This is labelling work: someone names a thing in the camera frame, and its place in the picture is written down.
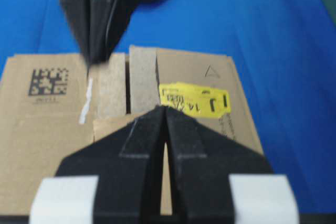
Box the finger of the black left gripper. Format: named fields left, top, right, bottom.
left=60, top=0, right=140, bottom=64

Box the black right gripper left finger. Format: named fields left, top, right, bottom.
left=28, top=105, right=166, bottom=224

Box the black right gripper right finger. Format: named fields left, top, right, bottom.
left=164, top=105, right=300, bottom=224

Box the brown cardboard box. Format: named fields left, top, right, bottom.
left=1, top=48, right=263, bottom=216

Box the blue table cloth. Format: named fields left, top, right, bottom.
left=117, top=0, right=335, bottom=213

